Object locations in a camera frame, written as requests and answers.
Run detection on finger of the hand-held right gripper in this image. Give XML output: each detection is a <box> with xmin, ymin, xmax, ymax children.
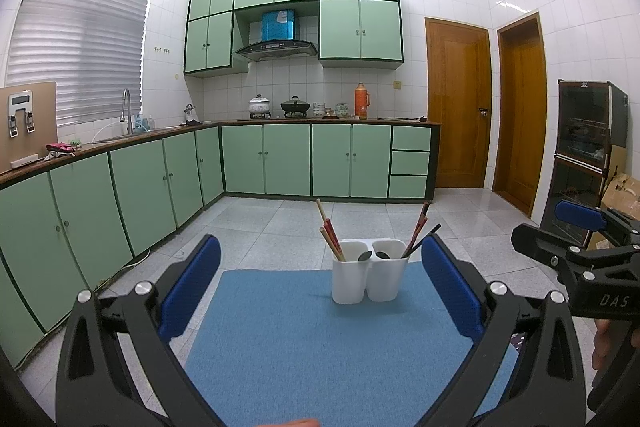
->
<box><xmin>511</xmin><ymin>223</ymin><xmax>640</xmax><ymax>283</ymax></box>
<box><xmin>555</xmin><ymin>200</ymin><xmax>640</xmax><ymax>240</ymax></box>

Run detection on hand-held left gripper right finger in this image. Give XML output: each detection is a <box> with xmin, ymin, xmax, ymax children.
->
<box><xmin>417</xmin><ymin>234</ymin><xmax>588</xmax><ymax>427</ymax></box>

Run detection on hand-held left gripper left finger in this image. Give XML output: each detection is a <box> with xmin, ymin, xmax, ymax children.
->
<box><xmin>55</xmin><ymin>234</ymin><xmax>223</xmax><ymax>427</ymax></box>

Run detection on black chopstick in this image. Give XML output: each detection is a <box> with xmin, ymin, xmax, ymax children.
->
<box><xmin>400</xmin><ymin>223</ymin><xmax>442</xmax><ymax>259</ymax></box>

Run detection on red chopstick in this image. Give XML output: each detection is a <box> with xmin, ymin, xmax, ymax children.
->
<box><xmin>407</xmin><ymin>202</ymin><xmax>431</xmax><ymax>255</ymax></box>
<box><xmin>324</xmin><ymin>217</ymin><xmax>347</xmax><ymax>260</ymax></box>

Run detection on white utensil holder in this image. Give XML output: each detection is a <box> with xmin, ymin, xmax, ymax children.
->
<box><xmin>331</xmin><ymin>238</ymin><xmax>411</xmax><ymax>305</ymax></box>

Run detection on light wooden chopstick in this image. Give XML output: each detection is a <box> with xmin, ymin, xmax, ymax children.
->
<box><xmin>319</xmin><ymin>228</ymin><xmax>343</xmax><ymax>262</ymax></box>
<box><xmin>315</xmin><ymin>198</ymin><xmax>347</xmax><ymax>262</ymax></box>

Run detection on person's right hand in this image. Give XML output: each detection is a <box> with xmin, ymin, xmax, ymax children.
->
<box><xmin>592</xmin><ymin>321</ymin><xmax>614</xmax><ymax>373</ymax></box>

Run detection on cardboard box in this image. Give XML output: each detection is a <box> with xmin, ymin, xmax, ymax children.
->
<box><xmin>597</xmin><ymin>146</ymin><xmax>640</xmax><ymax>228</ymax></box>

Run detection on black glass-door cabinet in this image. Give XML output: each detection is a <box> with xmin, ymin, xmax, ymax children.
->
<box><xmin>540</xmin><ymin>80</ymin><xmax>629</xmax><ymax>250</ymax></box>

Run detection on plain wooden door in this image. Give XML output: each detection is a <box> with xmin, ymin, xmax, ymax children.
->
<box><xmin>492</xmin><ymin>13</ymin><xmax>546</xmax><ymax>218</ymax></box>

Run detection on blue mat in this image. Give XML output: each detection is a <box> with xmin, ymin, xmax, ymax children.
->
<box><xmin>182</xmin><ymin>262</ymin><xmax>521</xmax><ymax>427</ymax></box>

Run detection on metal sink faucet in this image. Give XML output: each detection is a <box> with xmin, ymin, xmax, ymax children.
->
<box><xmin>120</xmin><ymin>88</ymin><xmax>135</xmax><ymax>135</ymax></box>

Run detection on black wok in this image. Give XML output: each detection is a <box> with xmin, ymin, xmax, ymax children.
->
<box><xmin>280</xmin><ymin>96</ymin><xmax>311</xmax><ymax>115</ymax></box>

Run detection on wooden board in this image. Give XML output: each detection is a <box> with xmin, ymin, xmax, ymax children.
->
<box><xmin>0</xmin><ymin>81</ymin><xmax>58</xmax><ymax>175</ymax></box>

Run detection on black range hood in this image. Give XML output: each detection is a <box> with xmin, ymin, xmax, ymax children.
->
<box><xmin>235</xmin><ymin>41</ymin><xmax>319</xmax><ymax>62</ymax></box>

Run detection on white metal clip holder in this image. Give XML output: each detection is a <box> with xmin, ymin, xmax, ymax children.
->
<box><xmin>7</xmin><ymin>91</ymin><xmax>36</xmax><ymax>138</ymax></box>

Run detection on white window blind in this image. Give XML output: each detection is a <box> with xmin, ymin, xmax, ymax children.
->
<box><xmin>5</xmin><ymin>0</ymin><xmax>156</xmax><ymax>128</ymax></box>

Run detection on wooden door with handle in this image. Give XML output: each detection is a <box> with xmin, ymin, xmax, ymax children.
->
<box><xmin>425</xmin><ymin>18</ymin><xmax>493</xmax><ymax>190</ymax></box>

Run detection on green wall cabinets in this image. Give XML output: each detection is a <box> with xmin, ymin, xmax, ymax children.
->
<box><xmin>184</xmin><ymin>0</ymin><xmax>405</xmax><ymax>78</ymax></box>

